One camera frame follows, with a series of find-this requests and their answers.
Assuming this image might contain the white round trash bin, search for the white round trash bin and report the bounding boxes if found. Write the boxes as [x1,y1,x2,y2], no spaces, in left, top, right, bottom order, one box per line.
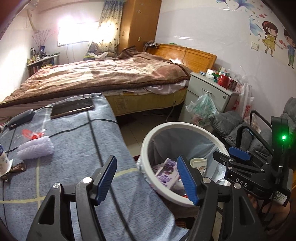
[140,122,228,207]

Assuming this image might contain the wooden wardrobe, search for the wooden wardrobe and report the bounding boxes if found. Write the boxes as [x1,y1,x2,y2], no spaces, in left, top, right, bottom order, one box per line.
[118,0,162,54]

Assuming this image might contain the cluttered corner shelf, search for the cluttered corner shelf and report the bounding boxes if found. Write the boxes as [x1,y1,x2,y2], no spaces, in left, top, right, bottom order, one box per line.
[26,52,60,77]

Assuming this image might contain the white nightstand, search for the white nightstand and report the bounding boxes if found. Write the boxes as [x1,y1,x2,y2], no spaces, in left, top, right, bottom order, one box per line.
[179,72,238,121]

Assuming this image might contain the blue checked cloth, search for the blue checked cloth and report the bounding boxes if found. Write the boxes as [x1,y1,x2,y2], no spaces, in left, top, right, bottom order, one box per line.
[0,93,192,241]

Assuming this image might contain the air conditioner pipe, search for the air conditioner pipe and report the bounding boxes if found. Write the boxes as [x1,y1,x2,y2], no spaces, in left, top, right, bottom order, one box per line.
[26,7,38,33]

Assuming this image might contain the red jar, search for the red jar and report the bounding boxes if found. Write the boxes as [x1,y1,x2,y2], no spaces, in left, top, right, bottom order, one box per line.
[218,74,230,87]

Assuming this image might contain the decorative dry branches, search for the decorative dry branches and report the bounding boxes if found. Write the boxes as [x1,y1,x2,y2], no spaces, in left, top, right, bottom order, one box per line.
[32,28,57,48]

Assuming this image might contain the window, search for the window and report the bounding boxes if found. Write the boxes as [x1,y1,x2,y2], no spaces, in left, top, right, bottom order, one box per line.
[58,22,100,47]

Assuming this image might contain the wooden headboard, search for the wooden headboard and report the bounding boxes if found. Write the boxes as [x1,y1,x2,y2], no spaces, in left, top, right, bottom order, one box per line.
[144,44,218,75]

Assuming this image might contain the dark blue glasses case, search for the dark blue glasses case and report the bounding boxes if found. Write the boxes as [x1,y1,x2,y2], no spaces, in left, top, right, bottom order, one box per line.
[8,109,35,130]

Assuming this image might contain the purple printed snack packet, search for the purple printed snack packet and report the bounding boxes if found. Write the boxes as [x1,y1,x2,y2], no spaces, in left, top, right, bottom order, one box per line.
[154,159,183,188]

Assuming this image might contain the white blue printed container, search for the white blue printed container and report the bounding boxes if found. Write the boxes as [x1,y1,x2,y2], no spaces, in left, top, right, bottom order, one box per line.
[0,144,12,175]

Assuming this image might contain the black smartphone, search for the black smartphone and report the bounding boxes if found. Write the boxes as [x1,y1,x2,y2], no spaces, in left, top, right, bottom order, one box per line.
[50,97,95,120]

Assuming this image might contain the grey padded jacket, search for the grey padded jacket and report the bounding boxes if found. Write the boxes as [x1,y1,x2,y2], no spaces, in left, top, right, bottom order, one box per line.
[209,97,296,158]

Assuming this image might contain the white red printed plastic bag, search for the white red printed plastic bag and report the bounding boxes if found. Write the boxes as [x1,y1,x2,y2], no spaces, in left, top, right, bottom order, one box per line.
[233,83,255,118]

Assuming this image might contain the white foam net sleeve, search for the white foam net sleeve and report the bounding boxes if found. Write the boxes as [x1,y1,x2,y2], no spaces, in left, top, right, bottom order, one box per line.
[17,136,54,159]

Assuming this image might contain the brown snack wrapper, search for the brown snack wrapper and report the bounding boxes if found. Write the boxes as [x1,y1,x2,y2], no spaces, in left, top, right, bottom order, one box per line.
[9,162,26,173]

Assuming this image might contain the bed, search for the bed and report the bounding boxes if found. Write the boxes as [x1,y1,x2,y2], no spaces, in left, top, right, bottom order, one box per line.
[0,52,189,116]

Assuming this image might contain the green white medicine box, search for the green white medicine box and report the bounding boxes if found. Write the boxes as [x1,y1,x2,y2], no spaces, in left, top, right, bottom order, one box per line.
[206,68,226,81]

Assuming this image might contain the black metal chair frame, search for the black metal chair frame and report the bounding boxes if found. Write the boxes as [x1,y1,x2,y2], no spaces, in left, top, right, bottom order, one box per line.
[236,110,278,151]

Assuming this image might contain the cream plastic cup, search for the cream plastic cup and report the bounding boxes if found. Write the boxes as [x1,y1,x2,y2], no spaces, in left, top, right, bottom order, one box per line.
[189,157,208,168]

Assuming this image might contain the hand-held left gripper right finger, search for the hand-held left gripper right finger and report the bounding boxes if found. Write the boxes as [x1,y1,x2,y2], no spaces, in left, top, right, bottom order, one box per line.
[177,156,266,241]

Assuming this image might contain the brown teddy bear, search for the brown teddy bear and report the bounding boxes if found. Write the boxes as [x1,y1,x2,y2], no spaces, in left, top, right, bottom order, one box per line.
[89,42,115,57]

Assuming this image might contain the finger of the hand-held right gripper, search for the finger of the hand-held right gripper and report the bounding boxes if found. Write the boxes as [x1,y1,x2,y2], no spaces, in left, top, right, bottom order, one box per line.
[213,150,271,174]
[228,146,271,163]

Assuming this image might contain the clear plastic cup red rim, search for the clear plastic cup red rim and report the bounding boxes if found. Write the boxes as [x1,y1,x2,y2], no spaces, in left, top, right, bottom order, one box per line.
[22,128,46,141]

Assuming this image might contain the patterned curtain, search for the patterned curtain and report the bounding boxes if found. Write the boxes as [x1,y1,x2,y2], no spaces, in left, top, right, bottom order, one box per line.
[98,0,125,55]

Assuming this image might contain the cartoon couple wall sticker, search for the cartoon couple wall sticker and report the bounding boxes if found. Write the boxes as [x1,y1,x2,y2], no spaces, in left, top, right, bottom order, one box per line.
[250,9,296,67]

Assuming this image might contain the blue floral wall sticker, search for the blue floral wall sticker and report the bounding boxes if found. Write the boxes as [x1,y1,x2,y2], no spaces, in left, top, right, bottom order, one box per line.
[216,0,252,10]

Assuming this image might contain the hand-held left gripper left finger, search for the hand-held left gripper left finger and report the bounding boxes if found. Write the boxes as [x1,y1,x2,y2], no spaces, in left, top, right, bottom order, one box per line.
[25,155,117,241]

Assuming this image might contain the person's right hand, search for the person's right hand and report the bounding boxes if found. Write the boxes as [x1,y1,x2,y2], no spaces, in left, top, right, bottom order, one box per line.
[247,193,291,232]

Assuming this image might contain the light blue bin liner bag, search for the light blue bin liner bag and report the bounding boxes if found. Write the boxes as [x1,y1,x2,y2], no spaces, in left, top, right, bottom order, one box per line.
[136,128,226,186]

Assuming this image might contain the brown blanket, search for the brown blanket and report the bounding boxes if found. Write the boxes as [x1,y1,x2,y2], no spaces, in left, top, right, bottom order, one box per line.
[0,46,191,109]

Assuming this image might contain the green printed plastic bag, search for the green printed plastic bag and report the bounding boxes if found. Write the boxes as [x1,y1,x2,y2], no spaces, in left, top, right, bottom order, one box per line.
[185,93,219,127]

